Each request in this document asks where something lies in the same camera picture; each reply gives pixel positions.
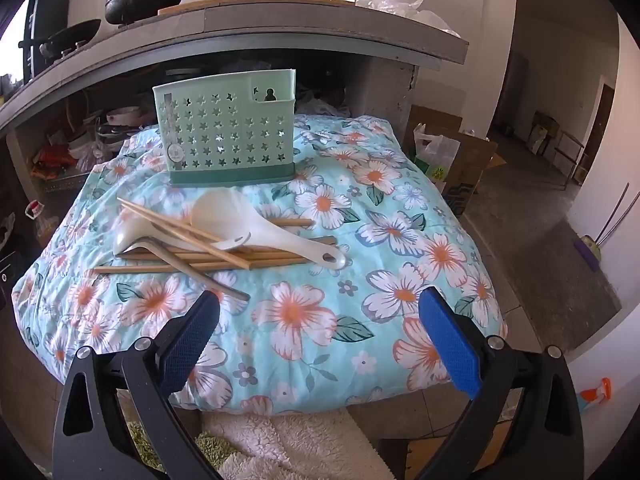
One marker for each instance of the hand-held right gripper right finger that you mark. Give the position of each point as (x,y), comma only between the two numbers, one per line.
(450,345)

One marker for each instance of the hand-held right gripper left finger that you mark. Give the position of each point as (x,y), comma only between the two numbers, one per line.
(187,345)

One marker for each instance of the metal spoon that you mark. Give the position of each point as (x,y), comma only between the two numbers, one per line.
(200,277)

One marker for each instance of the pile of wooden chopsticks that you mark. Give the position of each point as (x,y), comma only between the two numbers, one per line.
(270,260)

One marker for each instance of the cream soup ladle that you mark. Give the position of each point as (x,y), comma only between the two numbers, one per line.
(132,235)

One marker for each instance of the white rice paddle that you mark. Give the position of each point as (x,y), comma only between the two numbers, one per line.
(225,212)

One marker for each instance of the green star-cutout utensil holder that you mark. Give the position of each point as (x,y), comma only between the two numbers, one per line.
(225,135)

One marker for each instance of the floral blanket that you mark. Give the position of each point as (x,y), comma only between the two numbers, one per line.
(320,340)

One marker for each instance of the orange spray bottle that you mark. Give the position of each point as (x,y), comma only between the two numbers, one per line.
(597,392)

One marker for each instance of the purple mop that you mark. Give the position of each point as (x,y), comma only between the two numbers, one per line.
(587,252)

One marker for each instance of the cardboard box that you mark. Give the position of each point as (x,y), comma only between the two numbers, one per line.
(470,165)

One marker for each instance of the green-print white plastic bag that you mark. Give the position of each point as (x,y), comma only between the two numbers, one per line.
(435,155)

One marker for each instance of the metal shelf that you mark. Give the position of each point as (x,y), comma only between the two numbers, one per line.
(65,182)

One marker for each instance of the cooking oil bottle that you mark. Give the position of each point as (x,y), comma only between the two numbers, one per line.
(34,208)

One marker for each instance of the plastic bag of food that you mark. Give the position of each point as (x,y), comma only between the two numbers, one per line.
(90,157)

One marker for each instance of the red snack packets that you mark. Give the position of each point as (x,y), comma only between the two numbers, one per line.
(52,162)

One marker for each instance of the white patterned bowl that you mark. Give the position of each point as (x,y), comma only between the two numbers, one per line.
(122,116)

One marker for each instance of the crumpled clear plastic bag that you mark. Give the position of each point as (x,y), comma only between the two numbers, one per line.
(325,107)

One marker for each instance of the black frying pan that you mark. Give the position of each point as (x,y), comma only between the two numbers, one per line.
(70,37)

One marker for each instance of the grey concrete counter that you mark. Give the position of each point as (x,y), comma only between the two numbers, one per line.
(300,27)

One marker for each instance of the wooden cutting board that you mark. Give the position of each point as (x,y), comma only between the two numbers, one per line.
(260,2)

